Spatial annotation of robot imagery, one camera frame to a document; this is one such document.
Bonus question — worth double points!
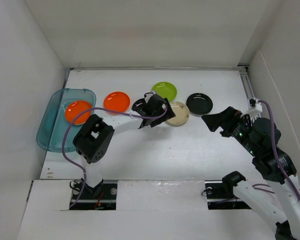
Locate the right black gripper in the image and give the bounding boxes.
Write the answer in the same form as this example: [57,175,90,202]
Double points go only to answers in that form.
[201,105,260,156]

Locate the orange plate front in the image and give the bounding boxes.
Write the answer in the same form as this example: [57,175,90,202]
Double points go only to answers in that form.
[64,100,92,125]

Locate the orange plate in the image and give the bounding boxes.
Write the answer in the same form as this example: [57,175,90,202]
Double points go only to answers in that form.
[64,100,92,125]
[103,91,131,112]

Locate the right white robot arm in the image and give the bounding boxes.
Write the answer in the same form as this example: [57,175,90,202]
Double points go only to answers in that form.
[201,106,300,240]

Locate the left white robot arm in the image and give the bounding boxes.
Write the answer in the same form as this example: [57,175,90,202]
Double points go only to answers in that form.
[73,92,176,199]

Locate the green plate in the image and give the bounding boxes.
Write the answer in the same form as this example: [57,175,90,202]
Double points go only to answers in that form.
[151,81,177,102]

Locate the black plate centre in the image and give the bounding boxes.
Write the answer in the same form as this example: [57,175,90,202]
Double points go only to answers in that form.
[131,98,146,114]

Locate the black plate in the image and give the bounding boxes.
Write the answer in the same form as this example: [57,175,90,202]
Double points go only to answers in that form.
[131,98,146,114]
[186,92,213,115]

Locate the black plate right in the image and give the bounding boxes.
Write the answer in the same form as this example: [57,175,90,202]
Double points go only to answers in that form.
[186,92,213,115]

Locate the beige plate with drawings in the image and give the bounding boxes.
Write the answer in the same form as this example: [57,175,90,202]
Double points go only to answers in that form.
[166,101,190,127]

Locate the orange plate back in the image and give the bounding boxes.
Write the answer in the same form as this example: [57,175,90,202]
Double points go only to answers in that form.
[103,91,131,112]

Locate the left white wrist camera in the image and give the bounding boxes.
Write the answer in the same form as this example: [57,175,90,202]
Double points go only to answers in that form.
[143,91,156,103]

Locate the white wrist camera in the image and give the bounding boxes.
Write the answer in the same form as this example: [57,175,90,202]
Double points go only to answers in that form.
[241,97,263,118]
[143,91,156,103]

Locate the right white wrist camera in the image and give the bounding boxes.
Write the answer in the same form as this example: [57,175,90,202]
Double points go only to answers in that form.
[241,97,263,118]

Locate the aluminium rail right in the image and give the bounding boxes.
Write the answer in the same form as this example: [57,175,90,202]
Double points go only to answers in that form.
[238,65,261,121]

